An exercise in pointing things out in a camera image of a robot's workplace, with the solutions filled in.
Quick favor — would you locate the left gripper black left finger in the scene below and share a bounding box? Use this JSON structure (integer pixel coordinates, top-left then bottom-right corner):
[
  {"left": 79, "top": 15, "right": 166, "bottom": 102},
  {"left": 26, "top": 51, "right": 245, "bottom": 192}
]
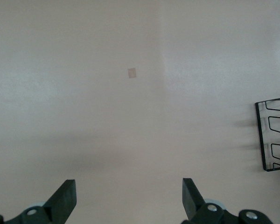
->
[{"left": 0, "top": 179, "right": 77, "bottom": 224}]

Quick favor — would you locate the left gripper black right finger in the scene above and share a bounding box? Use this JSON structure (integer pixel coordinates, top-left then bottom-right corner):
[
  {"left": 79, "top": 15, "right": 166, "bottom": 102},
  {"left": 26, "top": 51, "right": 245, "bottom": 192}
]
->
[{"left": 182, "top": 178, "right": 274, "bottom": 224}]

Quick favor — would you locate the black wire cup holder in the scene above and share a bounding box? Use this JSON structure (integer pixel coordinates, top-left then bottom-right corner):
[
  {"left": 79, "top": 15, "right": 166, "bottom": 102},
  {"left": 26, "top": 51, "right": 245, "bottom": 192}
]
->
[{"left": 255, "top": 97, "right": 280, "bottom": 173}]

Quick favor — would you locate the brown tape square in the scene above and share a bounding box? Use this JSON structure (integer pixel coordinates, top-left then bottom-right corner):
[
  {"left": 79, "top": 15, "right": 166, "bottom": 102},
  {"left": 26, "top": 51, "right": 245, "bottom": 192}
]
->
[{"left": 126, "top": 67, "right": 137, "bottom": 79}]

